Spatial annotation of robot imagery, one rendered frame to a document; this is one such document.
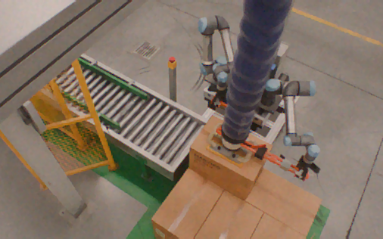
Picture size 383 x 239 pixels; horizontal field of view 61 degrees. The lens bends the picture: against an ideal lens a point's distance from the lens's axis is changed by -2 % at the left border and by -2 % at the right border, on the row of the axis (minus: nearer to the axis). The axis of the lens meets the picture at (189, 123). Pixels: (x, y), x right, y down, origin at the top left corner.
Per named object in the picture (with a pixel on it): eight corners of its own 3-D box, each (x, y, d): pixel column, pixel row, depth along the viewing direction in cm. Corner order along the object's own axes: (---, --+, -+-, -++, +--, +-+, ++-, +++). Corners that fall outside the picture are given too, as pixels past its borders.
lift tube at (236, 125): (216, 135, 261) (232, 32, 175) (228, 116, 271) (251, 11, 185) (240, 149, 254) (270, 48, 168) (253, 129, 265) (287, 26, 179)
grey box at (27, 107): (22, 120, 227) (4, 92, 202) (28, 115, 230) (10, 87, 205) (42, 133, 221) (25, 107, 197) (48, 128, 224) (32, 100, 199)
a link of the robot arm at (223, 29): (225, 15, 276) (237, 72, 280) (213, 17, 274) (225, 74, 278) (229, 10, 264) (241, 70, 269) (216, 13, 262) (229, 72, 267)
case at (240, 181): (188, 168, 311) (189, 147, 278) (209, 138, 331) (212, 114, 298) (245, 200, 294) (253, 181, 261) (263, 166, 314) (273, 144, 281)
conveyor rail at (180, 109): (52, 50, 418) (48, 38, 403) (55, 48, 421) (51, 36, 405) (206, 133, 350) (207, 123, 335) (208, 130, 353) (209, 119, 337)
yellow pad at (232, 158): (205, 149, 278) (205, 146, 274) (211, 140, 283) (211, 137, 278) (241, 168, 268) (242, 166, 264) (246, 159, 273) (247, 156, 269)
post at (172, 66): (169, 119, 409) (167, 62, 327) (172, 116, 413) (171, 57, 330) (174, 122, 407) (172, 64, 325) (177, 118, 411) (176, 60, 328)
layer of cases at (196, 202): (154, 232, 316) (151, 218, 283) (207, 156, 364) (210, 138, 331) (265, 308, 281) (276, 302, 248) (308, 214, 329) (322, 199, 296)
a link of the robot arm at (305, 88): (276, 81, 289) (298, 80, 235) (293, 81, 290) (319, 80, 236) (275, 94, 291) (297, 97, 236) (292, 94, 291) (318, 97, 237)
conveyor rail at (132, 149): (12, 81, 387) (5, 70, 371) (16, 79, 389) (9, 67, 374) (171, 180, 319) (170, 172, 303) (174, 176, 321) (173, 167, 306)
